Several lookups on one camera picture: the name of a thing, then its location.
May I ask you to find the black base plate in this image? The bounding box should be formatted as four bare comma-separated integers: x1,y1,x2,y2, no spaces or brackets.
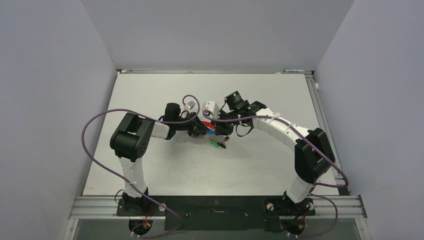
116,195,316,233

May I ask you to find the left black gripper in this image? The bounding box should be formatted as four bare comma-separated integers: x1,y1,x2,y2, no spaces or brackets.
173,111,211,137

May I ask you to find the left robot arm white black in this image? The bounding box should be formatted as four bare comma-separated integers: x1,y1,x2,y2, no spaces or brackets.
109,102,209,215

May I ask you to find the green key tag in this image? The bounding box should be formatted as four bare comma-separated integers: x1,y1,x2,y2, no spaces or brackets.
211,141,221,148

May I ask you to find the black key tag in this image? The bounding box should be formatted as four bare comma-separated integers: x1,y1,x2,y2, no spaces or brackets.
217,136,230,149

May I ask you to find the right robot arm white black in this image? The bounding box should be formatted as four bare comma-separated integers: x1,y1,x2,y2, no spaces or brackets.
212,91,336,214

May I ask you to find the metal key holder red handle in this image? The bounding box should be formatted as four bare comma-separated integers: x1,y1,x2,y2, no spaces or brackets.
194,121,216,138

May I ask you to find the front aluminium rail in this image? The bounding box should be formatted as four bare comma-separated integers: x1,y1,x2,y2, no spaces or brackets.
68,195,368,220

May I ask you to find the back aluminium rail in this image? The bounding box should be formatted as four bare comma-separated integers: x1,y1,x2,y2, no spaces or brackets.
116,68,314,75

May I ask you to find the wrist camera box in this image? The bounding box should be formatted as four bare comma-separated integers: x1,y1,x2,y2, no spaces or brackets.
184,101,198,113
202,101,220,119

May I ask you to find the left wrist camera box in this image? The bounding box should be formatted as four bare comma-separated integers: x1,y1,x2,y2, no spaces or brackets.
184,101,198,113

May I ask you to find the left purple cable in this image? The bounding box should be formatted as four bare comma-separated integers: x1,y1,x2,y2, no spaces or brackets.
81,94,202,239

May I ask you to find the aluminium rail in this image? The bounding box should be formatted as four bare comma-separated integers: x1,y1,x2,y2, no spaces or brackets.
68,195,368,220
116,68,314,75
305,71,351,196

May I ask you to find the right aluminium rail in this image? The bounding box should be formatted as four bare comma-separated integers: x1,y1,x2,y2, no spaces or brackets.
305,71,351,196

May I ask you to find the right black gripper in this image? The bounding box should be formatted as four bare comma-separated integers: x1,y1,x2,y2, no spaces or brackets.
211,109,240,136

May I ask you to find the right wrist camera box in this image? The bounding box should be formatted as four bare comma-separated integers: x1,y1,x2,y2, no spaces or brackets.
202,101,220,119

